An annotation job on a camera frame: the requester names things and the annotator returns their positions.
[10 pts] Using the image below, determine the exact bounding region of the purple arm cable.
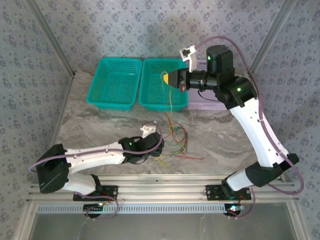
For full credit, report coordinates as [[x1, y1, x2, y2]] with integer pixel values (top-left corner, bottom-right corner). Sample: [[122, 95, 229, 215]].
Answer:
[[194, 35, 306, 220], [28, 121, 165, 221]]

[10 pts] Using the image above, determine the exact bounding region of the teal perforated plastic basket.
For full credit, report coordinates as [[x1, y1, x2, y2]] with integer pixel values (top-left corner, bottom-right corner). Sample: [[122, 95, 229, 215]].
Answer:
[[137, 57, 190, 113], [86, 56, 143, 113]]

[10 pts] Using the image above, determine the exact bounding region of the thin red wire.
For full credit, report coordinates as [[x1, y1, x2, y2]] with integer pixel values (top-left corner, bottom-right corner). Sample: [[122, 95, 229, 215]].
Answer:
[[164, 111, 190, 145], [174, 154, 205, 161]]

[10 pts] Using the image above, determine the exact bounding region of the thin yellow wire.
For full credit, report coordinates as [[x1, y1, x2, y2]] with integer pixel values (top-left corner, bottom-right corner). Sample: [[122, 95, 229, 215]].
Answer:
[[154, 156, 173, 168], [168, 139, 188, 157], [159, 70, 175, 113]]

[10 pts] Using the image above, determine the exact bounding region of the grey slotted cable duct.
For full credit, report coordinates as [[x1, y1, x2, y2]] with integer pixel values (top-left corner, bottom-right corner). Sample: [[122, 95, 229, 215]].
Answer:
[[37, 202, 238, 215]]

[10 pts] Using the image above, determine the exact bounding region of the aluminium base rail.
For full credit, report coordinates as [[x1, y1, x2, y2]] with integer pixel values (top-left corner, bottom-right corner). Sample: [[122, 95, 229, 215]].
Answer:
[[24, 173, 300, 204]]

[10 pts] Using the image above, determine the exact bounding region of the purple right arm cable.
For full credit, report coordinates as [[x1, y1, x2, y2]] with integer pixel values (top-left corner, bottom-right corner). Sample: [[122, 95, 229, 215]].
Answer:
[[194, 35, 306, 220]]

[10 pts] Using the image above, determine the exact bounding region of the aluminium frame post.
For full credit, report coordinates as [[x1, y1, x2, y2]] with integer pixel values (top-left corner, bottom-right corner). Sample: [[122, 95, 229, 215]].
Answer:
[[24, 0, 77, 77], [246, 0, 299, 76]]

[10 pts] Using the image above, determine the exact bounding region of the lilac perforated plastic basket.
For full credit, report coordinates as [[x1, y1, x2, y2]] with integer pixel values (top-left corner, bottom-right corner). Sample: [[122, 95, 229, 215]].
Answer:
[[186, 58, 227, 111]]

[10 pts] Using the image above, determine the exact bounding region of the small black controller board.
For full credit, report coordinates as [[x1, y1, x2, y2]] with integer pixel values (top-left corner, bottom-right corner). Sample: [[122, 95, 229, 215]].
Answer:
[[83, 202, 105, 218], [224, 203, 245, 217]]

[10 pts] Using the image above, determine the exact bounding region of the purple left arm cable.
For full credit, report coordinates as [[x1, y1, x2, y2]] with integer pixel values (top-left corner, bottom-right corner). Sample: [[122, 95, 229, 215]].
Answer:
[[28, 121, 165, 221]]

